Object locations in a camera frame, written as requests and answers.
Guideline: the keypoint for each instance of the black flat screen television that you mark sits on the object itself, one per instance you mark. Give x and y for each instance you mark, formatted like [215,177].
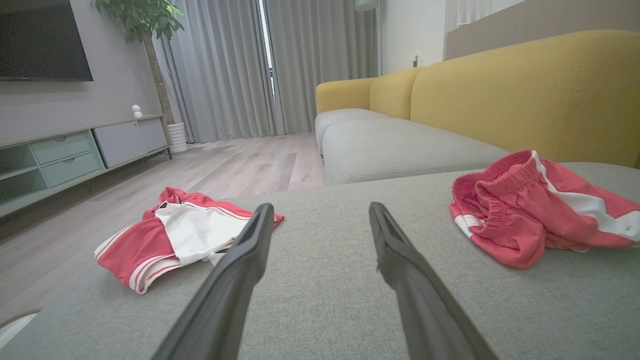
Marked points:
[40,40]

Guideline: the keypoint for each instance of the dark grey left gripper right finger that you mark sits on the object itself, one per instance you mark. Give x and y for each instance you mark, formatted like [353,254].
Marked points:
[425,310]

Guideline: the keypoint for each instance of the white ribbed plant pot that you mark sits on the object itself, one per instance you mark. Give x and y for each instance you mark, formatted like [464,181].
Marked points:
[177,137]

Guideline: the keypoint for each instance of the yellow fabric sofa back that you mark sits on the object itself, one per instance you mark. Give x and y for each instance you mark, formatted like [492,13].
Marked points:
[500,100]

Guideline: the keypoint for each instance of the green potted tree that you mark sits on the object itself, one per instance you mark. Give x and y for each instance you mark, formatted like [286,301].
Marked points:
[145,20]

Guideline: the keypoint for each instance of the grey curtain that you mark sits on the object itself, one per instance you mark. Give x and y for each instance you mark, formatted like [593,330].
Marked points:
[320,60]
[215,75]

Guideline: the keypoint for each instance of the red shorts with white stripe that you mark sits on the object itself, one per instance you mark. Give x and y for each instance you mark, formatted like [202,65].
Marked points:
[505,220]

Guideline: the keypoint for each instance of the white slatted railing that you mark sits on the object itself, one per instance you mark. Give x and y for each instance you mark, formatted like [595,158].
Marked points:
[472,11]

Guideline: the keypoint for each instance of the small white figurine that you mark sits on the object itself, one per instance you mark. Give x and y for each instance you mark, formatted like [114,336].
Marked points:
[137,111]

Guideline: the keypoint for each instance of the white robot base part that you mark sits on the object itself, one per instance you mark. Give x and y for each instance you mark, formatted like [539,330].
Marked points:
[12,330]

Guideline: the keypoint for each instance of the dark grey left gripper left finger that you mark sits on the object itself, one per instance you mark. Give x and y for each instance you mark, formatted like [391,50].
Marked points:
[225,300]

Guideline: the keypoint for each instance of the grey and green TV cabinet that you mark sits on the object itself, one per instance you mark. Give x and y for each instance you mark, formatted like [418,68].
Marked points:
[125,142]

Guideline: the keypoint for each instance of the red and white jersey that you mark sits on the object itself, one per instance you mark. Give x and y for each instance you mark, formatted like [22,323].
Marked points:
[125,250]

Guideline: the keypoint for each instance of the large grey sofa seat cushion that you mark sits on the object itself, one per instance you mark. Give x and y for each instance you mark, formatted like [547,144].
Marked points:
[325,300]

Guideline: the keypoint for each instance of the wall switch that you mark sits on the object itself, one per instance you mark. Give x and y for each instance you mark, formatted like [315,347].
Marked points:
[415,60]

